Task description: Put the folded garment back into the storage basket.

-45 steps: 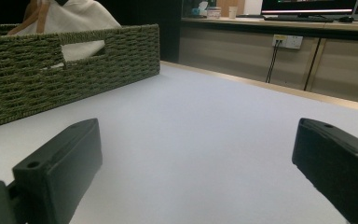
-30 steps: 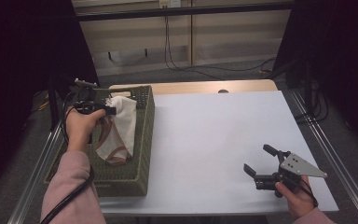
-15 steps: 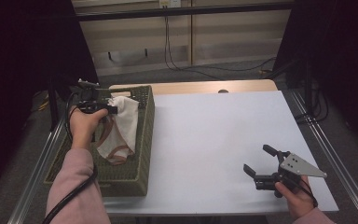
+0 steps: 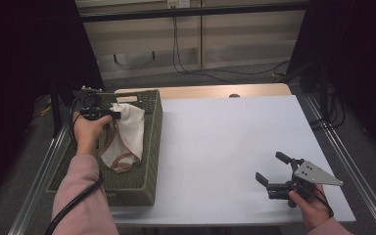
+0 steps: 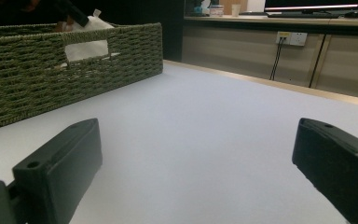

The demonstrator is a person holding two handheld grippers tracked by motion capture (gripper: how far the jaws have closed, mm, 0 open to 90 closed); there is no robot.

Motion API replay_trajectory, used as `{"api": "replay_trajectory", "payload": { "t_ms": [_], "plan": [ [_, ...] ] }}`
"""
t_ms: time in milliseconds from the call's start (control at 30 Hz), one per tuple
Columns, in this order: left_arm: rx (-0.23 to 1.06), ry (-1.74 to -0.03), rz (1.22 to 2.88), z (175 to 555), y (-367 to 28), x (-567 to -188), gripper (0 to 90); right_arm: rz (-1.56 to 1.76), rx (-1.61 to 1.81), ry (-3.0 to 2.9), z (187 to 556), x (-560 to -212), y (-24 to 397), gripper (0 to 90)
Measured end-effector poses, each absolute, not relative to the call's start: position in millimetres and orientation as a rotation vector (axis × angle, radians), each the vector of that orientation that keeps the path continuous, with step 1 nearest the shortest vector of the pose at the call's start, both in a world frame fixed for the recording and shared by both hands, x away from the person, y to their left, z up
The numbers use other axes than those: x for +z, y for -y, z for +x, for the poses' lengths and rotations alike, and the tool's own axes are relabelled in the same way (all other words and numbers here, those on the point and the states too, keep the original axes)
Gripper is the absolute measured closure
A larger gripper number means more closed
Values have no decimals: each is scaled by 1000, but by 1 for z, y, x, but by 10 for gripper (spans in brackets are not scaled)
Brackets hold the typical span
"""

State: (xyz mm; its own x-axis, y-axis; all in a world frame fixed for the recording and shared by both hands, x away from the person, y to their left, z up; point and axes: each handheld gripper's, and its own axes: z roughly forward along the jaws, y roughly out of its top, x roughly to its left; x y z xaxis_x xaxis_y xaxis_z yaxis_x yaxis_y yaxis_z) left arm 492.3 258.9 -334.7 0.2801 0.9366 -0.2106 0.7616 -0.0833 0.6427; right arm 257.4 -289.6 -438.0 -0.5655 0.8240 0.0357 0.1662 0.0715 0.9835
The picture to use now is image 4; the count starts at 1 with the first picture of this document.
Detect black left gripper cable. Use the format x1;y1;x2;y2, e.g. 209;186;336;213
44;95;105;235

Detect person's right hand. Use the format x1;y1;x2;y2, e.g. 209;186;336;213
288;183;333;231

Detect person's left hand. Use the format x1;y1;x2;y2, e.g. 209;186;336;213
71;111;114;157

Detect green woven basket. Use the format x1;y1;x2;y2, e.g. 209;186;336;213
46;89;164;208

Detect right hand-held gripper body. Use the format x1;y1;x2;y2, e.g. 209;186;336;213
266;158;345;209

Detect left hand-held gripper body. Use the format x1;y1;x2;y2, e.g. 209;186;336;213
72;85;113;122

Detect white table board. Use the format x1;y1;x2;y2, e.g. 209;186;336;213
110;94;357;227

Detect dark curtain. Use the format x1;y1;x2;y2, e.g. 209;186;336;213
286;0;376;163
0;0;106;210

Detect white underwear with brown trim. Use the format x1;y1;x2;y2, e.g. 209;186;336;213
99;102;147;174

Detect black horizontal bar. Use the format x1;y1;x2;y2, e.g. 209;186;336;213
77;1;310;24

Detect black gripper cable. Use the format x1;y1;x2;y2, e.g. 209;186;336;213
44;95;105;235
302;183;336;219

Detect yellow floor cable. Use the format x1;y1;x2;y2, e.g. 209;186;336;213
38;98;54;118

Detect black stand leg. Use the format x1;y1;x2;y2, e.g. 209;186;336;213
49;76;64;139

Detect black hanging wall cables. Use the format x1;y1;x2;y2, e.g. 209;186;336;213
171;15;292;85

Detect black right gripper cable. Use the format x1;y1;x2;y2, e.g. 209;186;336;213
302;183;336;219

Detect metal floor rail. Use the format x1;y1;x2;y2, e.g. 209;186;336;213
305;95;376;235
7;123;71;235

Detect wooden table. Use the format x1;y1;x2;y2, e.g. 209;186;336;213
114;82;293;101

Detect black floor cables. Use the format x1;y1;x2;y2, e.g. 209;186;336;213
308;92;347;131

